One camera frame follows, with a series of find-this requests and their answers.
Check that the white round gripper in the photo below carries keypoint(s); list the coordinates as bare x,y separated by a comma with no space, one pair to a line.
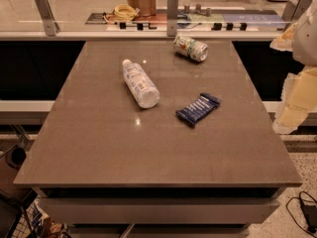
306,40

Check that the clear plastic water bottle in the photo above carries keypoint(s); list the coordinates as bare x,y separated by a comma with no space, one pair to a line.
143,89

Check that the crushed drink can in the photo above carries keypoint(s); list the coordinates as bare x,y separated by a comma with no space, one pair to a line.
190,48

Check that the blue snack wrapper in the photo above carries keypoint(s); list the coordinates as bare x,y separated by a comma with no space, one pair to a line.
198,109

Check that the grey table drawer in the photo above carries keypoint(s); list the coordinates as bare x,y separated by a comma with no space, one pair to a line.
159,210

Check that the right metal glass bracket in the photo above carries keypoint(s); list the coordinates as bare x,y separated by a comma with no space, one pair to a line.
293,10

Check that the metal glass bracket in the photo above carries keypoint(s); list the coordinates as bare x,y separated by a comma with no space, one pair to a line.
293,10
50,25
171,15

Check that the middle metal glass bracket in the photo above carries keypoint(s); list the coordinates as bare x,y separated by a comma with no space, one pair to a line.
171,15

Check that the black power adapter with cable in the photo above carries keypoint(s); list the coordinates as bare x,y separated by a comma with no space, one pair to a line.
308,206

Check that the left metal glass bracket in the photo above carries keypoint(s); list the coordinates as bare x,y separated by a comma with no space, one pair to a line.
50,25

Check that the wire basket with items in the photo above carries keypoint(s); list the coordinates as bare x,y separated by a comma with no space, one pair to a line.
21,217

